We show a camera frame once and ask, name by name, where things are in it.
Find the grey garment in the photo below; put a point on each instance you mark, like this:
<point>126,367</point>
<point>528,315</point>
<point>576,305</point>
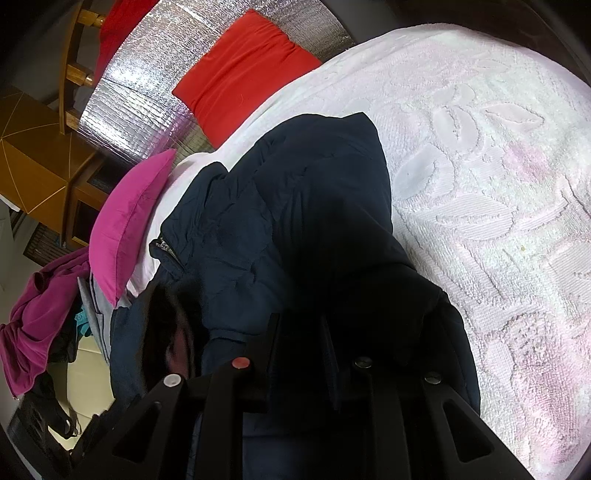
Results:
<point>99,318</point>

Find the wooden headboard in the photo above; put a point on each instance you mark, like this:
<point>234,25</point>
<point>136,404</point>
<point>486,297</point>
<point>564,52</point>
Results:
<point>69,74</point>

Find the magenta pink cloth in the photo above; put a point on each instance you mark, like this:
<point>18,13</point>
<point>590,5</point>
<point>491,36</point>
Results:
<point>124,221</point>

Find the navy blue jacket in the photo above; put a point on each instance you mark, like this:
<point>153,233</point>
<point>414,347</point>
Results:
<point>300,221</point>

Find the wooden cabinet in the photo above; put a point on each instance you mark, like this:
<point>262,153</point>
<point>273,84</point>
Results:
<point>41,161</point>

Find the red cloth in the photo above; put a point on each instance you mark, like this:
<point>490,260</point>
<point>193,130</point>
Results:
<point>117,32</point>
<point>244,69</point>

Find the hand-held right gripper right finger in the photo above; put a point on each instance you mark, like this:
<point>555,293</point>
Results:
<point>360,392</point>

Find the silver foil mat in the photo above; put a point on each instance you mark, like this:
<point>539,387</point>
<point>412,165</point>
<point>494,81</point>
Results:
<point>134,97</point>

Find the magenta garment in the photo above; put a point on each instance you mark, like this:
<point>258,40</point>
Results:
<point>37,314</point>

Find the teal cloth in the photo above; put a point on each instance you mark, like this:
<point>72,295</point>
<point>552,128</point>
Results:
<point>82,322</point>

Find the white pink embossed blanket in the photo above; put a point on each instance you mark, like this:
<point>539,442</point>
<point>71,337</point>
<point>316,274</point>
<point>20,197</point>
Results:
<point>485,184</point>

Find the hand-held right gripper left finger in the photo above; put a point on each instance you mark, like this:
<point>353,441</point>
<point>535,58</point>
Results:
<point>258,369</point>

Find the black garment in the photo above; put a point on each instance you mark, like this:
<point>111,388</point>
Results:
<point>41,406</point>

